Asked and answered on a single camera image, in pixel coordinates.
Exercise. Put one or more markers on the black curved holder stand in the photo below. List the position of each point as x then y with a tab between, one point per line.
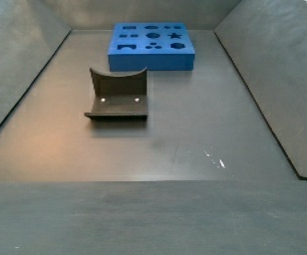
120	90

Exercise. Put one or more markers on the blue shape sorter block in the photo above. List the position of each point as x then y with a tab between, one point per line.
154	46

